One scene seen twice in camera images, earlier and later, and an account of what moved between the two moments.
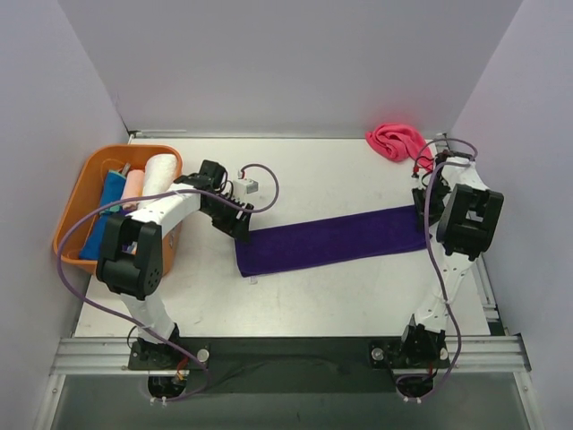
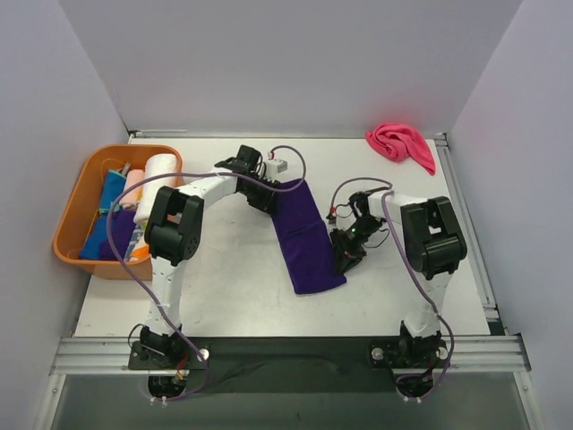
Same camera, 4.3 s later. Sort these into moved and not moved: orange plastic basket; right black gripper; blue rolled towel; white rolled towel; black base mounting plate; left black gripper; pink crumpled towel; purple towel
Moved: right black gripper; left black gripper; purple towel
Not moved: orange plastic basket; blue rolled towel; white rolled towel; black base mounting plate; pink crumpled towel
